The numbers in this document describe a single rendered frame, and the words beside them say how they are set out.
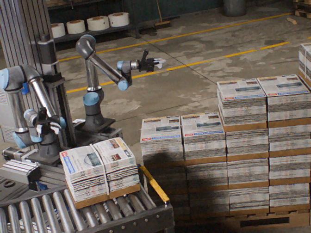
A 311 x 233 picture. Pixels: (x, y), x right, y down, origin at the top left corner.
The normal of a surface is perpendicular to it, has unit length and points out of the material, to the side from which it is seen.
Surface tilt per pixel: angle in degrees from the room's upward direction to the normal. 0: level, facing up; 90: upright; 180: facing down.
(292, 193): 90
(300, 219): 90
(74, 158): 2
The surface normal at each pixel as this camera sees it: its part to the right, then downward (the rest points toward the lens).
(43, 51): -0.51, 0.39
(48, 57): 0.24, 0.37
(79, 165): -0.11, -0.90
